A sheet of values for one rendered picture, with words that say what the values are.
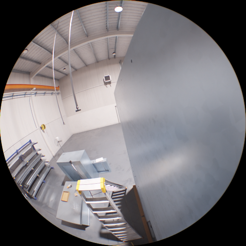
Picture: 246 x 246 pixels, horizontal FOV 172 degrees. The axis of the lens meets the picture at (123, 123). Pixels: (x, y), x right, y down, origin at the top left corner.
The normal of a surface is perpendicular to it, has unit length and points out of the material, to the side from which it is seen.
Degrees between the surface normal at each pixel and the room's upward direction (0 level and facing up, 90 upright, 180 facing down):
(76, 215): 0
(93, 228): 0
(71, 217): 0
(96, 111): 90
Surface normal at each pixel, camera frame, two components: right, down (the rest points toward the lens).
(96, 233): -0.20, -0.93
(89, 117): 0.13, 0.29
